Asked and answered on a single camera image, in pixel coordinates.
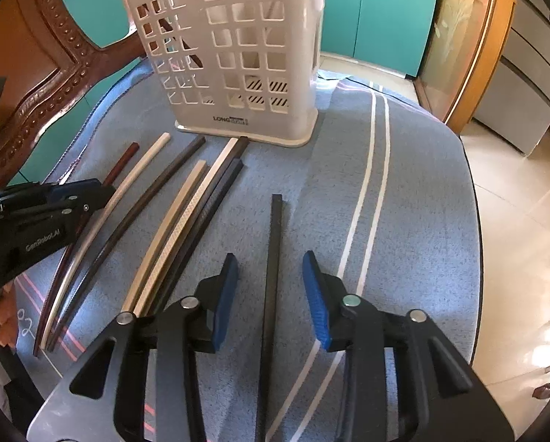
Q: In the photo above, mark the grey plastic utensil basket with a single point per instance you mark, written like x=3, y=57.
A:
x=279, y=126

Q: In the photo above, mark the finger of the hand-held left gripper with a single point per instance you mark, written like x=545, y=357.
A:
x=40, y=191
x=90, y=202

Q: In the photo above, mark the dark brown chopstick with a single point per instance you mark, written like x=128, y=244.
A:
x=164, y=172
x=231, y=159

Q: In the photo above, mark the cream chopstick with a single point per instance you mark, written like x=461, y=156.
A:
x=182, y=198
x=195, y=199
x=142, y=163

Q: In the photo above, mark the carved wooden chair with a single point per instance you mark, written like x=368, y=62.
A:
x=35, y=78

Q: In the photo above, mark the grey refrigerator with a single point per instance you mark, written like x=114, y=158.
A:
x=528, y=101

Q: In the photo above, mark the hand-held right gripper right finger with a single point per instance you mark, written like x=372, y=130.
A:
x=318, y=294

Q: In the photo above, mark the reddish brown chopstick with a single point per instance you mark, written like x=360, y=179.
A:
x=125, y=159

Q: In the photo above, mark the wood framed glass door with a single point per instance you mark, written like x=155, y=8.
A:
x=463, y=32

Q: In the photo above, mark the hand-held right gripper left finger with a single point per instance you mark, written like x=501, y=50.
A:
x=226, y=299

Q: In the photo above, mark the black chopstick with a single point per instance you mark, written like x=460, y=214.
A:
x=272, y=308
x=224, y=184

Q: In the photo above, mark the blue striped cloth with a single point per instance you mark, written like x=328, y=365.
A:
x=417, y=239

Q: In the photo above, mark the person's left hand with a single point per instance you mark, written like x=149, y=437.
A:
x=5, y=317

